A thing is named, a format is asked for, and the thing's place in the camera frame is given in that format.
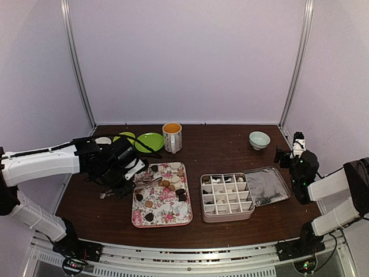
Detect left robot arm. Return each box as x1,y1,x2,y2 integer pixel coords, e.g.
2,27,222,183
1,137,148,256

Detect floral pink tray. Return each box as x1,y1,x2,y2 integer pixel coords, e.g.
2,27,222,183
131,162,193,228

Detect left aluminium frame post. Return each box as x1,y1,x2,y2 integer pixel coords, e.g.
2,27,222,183
60,0,96,130

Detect aluminium frame post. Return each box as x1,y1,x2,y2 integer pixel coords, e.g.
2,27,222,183
278,0,314,129
60,0,96,130

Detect pale blue tea bowl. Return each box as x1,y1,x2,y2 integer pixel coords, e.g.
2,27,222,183
249,131,271,151

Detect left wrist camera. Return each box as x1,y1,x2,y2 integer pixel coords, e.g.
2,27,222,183
124,158,148,181

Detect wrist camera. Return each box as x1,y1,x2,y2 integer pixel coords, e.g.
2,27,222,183
124,158,148,181
290,132,306,159

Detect floral white mug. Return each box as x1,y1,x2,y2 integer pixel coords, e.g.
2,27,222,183
162,122,183,155

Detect right aluminium frame post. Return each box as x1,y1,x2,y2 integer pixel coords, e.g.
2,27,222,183
278,0,314,129

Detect metal serving tongs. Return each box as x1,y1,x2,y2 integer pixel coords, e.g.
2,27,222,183
100,177,162,199

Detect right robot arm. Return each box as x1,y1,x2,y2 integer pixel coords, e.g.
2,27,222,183
274,144,368,255

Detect front aluminium rail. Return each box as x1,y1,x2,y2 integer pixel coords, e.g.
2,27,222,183
28,227,349,277

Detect black white bowl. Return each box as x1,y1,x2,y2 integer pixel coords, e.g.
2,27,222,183
95,137,112,144

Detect pink rabbit tin lid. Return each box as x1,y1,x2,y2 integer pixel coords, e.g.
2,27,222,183
244,166,291,207

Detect green bowl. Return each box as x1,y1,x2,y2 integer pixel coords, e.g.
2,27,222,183
113,132,136,145

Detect pink divided tin box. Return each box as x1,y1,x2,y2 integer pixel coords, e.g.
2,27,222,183
199,173,255,223

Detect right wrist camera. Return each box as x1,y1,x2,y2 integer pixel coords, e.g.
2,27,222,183
290,132,306,159

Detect green plate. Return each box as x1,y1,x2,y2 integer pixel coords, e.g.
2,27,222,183
135,132,164,154

